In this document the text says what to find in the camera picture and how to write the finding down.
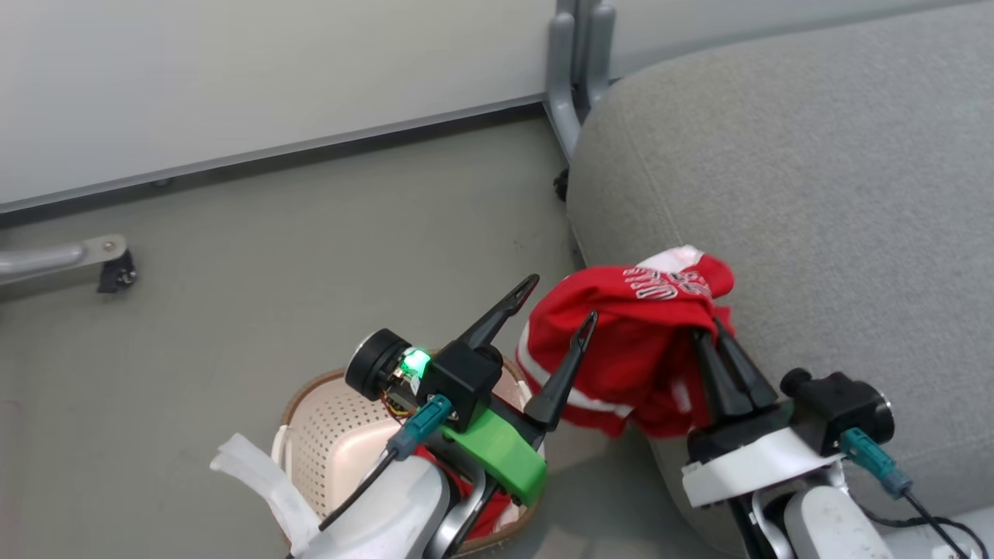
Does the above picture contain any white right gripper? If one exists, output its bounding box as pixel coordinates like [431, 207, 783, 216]
[681, 317, 846, 510]

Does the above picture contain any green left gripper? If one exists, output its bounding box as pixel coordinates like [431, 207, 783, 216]
[439, 273, 600, 508]

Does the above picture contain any red white sports shirt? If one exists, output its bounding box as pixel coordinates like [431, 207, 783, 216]
[516, 245, 735, 439]

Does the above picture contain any pink perforated laundry basket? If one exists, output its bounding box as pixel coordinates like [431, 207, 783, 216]
[272, 359, 546, 557]

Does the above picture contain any grey fabric sofa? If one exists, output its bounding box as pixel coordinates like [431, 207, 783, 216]
[565, 2, 994, 554]

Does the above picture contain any teal left cable connector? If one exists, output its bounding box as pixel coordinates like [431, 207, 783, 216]
[386, 394, 454, 460]

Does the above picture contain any teal cable connector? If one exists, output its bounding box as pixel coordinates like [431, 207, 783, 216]
[386, 394, 454, 460]
[839, 427, 915, 499]

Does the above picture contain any teal right cable connector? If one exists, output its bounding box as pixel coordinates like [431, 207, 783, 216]
[839, 427, 915, 499]

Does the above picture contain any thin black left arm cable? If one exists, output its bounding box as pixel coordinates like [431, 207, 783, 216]
[286, 450, 398, 559]

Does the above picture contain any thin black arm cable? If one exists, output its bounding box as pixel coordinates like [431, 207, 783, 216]
[854, 489, 991, 559]
[286, 450, 398, 559]

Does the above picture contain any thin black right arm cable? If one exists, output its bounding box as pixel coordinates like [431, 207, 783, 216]
[854, 489, 991, 559]

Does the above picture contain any grey metal frame upright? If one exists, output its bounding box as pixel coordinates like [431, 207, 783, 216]
[545, 0, 617, 162]

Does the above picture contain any white translucent strap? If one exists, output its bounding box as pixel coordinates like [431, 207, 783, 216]
[210, 433, 323, 556]

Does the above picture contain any black caster with bracket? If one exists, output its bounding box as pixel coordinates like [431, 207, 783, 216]
[96, 248, 138, 294]

